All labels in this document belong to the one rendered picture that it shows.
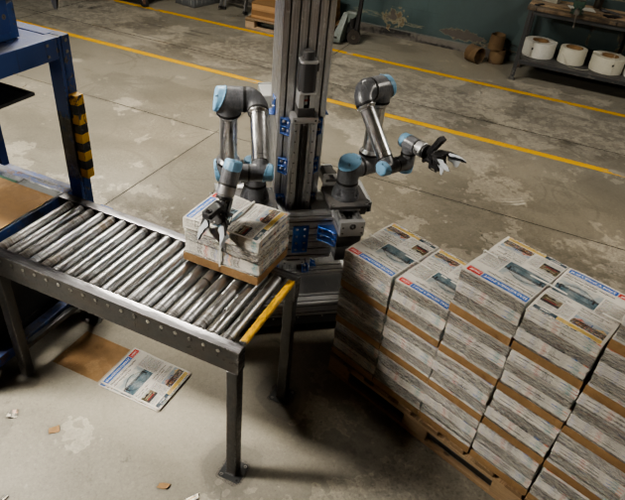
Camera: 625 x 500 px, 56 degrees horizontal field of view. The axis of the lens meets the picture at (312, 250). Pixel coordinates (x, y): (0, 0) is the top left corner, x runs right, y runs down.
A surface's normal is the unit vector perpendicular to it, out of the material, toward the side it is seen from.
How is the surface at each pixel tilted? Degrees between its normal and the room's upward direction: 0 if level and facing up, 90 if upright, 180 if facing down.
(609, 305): 0
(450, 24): 90
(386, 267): 0
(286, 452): 0
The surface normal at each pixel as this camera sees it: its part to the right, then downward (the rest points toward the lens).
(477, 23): -0.41, 0.51
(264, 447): 0.09, -0.81
